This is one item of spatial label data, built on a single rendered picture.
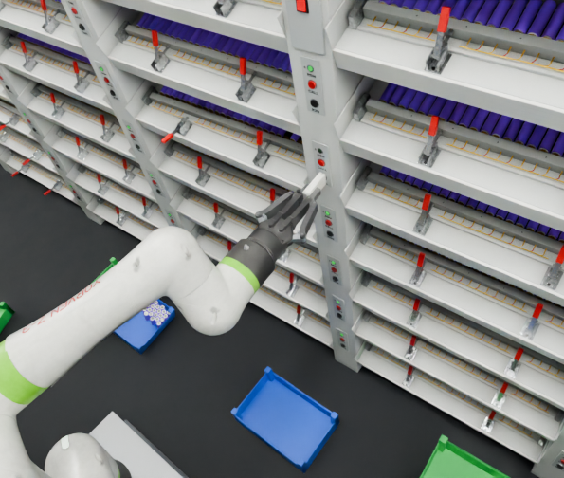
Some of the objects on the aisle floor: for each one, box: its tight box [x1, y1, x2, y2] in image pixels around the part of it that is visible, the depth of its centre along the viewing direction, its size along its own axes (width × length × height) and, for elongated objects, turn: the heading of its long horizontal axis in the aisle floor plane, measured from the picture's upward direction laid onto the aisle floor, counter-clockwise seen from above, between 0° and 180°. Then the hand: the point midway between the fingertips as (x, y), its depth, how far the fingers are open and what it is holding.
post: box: [61, 0, 209, 257], centre depth 162 cm, size 20×9×175 cm, turn 151°
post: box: [282, 0, 364, 373], centre depth 131 cm, size 20×9×175 cm, turn 151°
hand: (314, 187), depth 118 cm, fingers closed
